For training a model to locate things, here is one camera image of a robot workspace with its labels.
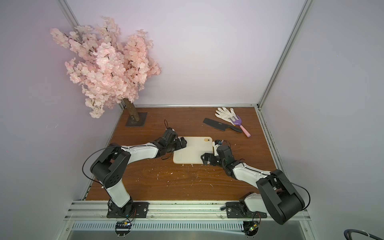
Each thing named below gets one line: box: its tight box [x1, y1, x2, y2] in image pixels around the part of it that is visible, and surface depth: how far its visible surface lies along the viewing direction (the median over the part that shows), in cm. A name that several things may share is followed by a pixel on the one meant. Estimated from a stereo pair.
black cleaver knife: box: [203, 118, 243, 133], surface depth 109 cm
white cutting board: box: [173, 136, 214, 165], surface depth 96 cm
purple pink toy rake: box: [228, 115, 251, 138], surface depth 109 cm
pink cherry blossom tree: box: [49, 16, 161, 123], surface depth 76 cm
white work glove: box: [215, 107, 239, 126], surface depth 116 cm
